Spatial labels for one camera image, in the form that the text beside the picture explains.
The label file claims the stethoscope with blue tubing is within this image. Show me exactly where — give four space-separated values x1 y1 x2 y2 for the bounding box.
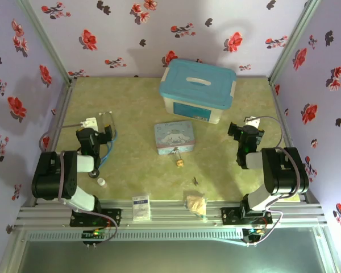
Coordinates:
89 111 118 179

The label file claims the storage box with blue lid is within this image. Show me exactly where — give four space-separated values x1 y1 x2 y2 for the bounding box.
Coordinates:
158 58 237 125

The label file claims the light blue cartoon tin box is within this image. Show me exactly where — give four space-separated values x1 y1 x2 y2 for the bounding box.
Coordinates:
154 120 196 156

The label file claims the white packet with blue label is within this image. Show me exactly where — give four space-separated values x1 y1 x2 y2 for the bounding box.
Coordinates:
131 194 152 222

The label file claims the clear bag of tan contents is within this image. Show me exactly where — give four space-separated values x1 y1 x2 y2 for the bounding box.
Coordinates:
184 193 207 220

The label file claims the left circuit board green light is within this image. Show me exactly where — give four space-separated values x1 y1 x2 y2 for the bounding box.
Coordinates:
82 229 111 238

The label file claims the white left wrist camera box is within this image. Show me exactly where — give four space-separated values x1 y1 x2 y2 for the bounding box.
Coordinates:
80 117 99 130

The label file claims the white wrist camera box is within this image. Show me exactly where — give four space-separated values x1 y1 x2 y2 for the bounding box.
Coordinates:
80 117 99 130
246 115 261 129

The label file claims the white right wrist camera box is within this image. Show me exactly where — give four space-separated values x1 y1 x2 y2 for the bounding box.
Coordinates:
246 115 261 129

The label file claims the grey left arm cable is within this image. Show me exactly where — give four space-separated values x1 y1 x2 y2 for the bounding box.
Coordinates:
39 122 119 248

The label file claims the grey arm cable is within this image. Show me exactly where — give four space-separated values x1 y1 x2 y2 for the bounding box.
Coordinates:
246 115 301 247
39 122 119 248

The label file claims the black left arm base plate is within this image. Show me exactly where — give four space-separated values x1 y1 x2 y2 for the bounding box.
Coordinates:
69 208 122 228

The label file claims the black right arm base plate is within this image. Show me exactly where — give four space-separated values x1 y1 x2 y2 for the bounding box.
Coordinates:
221 206 273 227

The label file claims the grey right arm cable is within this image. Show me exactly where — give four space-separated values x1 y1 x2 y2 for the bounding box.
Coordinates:
246 115 301 247

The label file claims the right circuit board with wires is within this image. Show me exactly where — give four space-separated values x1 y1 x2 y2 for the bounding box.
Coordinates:
242 226 267 243

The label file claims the aluminium frame rail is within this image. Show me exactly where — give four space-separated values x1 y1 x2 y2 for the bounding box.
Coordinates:
15 198 328 230

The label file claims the aluminium frame post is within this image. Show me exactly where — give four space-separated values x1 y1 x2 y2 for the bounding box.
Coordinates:
268 0 322 83
19 0 76 85

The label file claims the grey slotted cable duct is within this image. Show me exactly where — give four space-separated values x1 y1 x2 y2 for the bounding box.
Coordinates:
27 230 244 242

